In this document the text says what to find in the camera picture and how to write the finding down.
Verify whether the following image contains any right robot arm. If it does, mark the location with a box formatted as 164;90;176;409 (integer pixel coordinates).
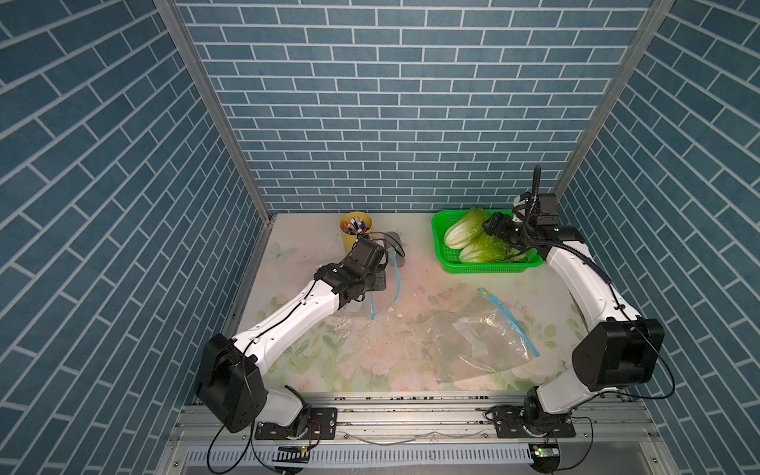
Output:
483;212;665;435

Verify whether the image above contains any grey fabric case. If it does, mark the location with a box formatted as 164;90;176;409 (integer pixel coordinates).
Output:
382;232;406;267

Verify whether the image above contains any clear zipper bag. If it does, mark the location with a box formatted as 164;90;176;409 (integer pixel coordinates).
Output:
268;249;441;393
426;290;540;383

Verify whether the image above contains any chinese cabbage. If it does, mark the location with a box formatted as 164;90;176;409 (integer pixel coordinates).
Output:
443;208;488;251
506;247;534;263
458;234;510;264

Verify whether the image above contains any yellow pen cup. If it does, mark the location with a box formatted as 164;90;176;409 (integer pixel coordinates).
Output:
340;212;373;253

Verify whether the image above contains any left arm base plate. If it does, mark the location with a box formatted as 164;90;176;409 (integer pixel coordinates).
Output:
255;407;338;443

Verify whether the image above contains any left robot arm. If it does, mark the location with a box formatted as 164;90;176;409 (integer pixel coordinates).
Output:
196;235;390;437

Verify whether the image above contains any green plastic basket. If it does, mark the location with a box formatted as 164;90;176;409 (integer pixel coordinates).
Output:
431;208;544;274

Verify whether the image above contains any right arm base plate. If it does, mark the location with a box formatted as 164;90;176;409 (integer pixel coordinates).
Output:
484;405;576;439

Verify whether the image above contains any aluminium rail frame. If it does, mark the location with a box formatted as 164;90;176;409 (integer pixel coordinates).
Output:
158;392;677;474

